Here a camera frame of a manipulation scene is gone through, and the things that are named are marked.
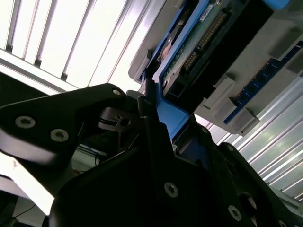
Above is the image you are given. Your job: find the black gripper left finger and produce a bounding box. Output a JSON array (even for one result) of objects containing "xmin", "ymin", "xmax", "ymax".
[{"xmin": 0, "ymin": 79, "xmax": 180, "ymax": 199}]

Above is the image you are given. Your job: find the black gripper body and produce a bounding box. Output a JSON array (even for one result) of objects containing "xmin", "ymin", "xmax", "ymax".
[{"xmin": 49, "ymin": 146, "xmax": 237, "ymax": 227}]

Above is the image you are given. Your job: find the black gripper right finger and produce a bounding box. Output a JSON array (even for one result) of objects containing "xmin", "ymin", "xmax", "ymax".
[{"xmin": 198, "ymin": 125, "xmax": 303, "ymax": 227}]

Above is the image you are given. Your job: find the hard disk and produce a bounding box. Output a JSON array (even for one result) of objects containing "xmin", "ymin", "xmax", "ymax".
[{"xmin": 138, "ymin": 0, "xmax": 294, "ymax": 171}]

